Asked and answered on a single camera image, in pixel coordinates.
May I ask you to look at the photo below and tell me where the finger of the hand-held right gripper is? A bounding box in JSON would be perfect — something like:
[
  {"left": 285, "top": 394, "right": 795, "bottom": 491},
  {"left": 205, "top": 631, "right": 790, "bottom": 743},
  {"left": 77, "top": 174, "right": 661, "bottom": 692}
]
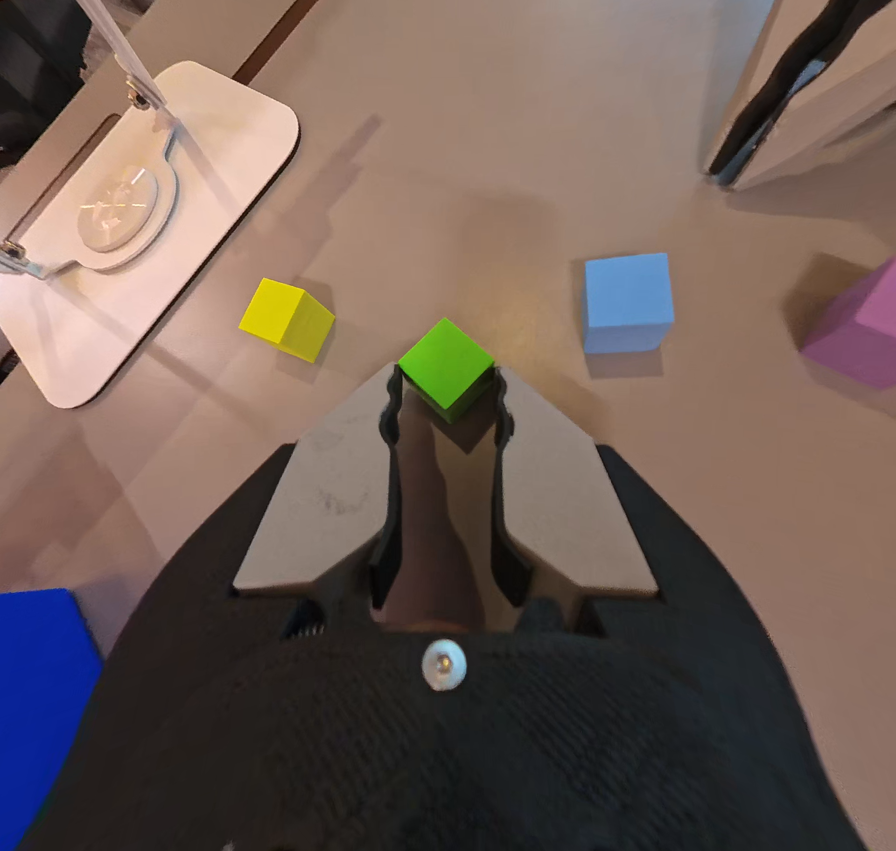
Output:
[
  {"left": 717, "top": 0, "right": 896, "bottom": 191},
  {"left": 703, "top": 0, "right": 869, "bottom": 177}
]

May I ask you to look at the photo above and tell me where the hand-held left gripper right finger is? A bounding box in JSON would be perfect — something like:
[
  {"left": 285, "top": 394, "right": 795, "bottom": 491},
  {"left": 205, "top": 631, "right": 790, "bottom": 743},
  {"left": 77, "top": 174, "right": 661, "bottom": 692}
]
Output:
[{"left": 490, "top": 364, "right": 660, "bottom": 626}]

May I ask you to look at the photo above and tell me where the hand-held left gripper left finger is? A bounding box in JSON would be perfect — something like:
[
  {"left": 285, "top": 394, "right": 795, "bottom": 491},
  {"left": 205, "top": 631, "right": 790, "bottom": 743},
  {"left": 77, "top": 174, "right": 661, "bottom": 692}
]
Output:
[{"left": 233, "top": 363, "right": 406, "bottom": 608}]

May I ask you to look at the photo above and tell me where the green foam cube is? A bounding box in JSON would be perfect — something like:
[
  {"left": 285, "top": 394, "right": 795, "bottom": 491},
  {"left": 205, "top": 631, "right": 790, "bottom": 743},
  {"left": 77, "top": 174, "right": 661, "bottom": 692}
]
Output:
[{"left": 398, "top": 317, "right": 497, "bottom": 423}]

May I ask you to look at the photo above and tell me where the yellow foam cube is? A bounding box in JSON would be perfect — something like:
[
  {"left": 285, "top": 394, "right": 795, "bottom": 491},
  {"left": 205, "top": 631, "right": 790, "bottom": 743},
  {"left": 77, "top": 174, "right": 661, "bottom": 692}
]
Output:
[{"left": 238, "top": 277, "right": 336, "bottom": 364}]

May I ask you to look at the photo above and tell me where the light blue foam cube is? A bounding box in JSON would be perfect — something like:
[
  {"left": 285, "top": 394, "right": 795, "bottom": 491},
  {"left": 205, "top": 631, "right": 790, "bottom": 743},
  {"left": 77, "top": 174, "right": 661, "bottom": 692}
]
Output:
[{"left": 583, "top": 253, "right": 676, "bottom": 355}]

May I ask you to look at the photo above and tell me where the purple foam cube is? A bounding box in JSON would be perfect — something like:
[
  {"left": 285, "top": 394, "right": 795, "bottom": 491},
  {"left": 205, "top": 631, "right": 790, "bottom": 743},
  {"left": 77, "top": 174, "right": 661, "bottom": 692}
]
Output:
[{"left": 800, "top": 256, "right": 896, "bottom": 393}]

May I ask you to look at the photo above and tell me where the blue plastic bin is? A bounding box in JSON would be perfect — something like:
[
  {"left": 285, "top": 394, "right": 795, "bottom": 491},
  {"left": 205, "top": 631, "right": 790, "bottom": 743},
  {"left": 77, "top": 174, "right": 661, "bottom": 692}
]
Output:
[{"left": 0, "top": 588, "right": 105, "bottom": 851}]

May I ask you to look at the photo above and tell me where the white document stand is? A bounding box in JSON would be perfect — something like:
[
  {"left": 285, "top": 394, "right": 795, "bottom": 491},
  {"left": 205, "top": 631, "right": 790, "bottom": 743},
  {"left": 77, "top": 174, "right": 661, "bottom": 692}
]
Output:
[{"left": 0, "top": 0, "right": 302, "bottom": 409}]

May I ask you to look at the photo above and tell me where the black office chair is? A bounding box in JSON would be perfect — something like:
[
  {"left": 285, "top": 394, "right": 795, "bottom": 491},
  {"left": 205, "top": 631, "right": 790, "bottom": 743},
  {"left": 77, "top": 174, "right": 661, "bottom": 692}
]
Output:
[{"left": 0, "top": 0, "right": 92, "bottom": 166}]

